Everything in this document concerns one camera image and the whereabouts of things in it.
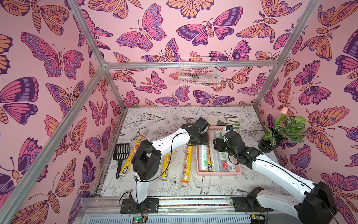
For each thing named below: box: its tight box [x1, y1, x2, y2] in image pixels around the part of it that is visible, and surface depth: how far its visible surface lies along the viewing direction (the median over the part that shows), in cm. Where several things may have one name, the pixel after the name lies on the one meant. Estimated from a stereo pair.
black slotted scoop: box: [112, 143, 130, 179], surface depth 95 cm
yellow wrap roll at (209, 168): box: [206, 144, 213, 173], surface depth 87 cm
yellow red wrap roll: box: [181, 144, 193, 188], surface depth 85 cm
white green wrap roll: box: [219, 150, 237, 173], surface depth 85 cm
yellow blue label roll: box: [160, 153, 171, 182], surface depth 87 cm
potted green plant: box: [258, 106, 307, 154], surface depth 78 cm
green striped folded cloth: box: [206, 113, 241, 131], surface depth 112 cm
